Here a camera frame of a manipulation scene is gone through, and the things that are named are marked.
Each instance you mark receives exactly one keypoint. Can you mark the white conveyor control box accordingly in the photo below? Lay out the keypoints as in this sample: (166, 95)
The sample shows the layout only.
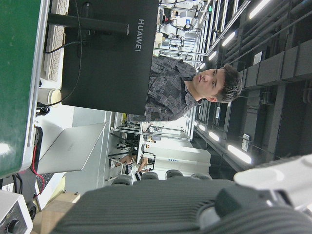
(12, 212)

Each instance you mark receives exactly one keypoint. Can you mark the operator in patterned shirt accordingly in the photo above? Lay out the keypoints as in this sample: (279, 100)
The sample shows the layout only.
(168, 90)

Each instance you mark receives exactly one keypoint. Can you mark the seated background person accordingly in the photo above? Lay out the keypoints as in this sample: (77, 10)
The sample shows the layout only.
(131, 168)

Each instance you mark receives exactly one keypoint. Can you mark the white paper cup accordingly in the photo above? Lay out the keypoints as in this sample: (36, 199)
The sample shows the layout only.
(50, 97)

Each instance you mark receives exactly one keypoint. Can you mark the silver laptop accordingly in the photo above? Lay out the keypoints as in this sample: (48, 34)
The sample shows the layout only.
(73, 146)

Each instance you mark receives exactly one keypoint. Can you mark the ceiling light strip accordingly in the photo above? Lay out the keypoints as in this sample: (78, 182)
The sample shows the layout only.
(240, 154)
(259, 8)

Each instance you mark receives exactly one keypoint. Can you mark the light wooden box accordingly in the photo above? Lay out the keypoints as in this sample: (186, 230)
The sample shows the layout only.
(51, 219)

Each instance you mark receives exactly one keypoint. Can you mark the green conveyor belt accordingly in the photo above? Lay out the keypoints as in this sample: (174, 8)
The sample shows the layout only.
(14, 73)

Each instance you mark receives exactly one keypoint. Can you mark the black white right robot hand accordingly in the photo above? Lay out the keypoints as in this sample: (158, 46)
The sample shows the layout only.
(158, 207)

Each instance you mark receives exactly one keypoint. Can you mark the white keyboard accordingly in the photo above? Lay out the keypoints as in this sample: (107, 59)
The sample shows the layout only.
(54, 61)

